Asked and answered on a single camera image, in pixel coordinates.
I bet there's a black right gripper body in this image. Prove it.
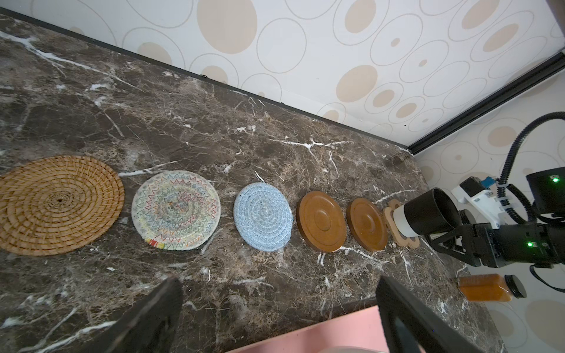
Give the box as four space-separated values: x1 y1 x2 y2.
425 210 564 269

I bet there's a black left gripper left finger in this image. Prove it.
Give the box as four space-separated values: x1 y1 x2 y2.
80 276 183 352

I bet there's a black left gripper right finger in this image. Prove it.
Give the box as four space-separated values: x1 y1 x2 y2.
375 276 481 353

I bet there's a black mug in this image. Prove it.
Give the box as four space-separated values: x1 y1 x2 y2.
393 188 462 238

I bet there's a brown paw shaped coaster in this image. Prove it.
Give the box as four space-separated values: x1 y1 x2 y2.
383 199 420 249

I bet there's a brown wooden coaster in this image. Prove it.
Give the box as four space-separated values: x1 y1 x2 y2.
347 198 388 252
297 191 347 253

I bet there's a light grey woven coaster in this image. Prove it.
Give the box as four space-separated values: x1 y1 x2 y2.
131 171 221 251

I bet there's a woven tan round coaster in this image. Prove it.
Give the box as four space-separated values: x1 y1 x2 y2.
1 155 125 256

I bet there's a blue grey round coaster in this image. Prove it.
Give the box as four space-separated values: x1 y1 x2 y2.
233 182 294 252

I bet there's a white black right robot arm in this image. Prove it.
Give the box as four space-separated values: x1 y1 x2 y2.
424 112 564 285

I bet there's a small amber bottle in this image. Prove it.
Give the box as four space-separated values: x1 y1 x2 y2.
458 274 528 302

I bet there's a pink rectangular tray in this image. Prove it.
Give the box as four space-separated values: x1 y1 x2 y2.
235 306 389 352

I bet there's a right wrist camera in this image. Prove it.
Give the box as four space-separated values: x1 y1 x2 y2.
450 176 510 229

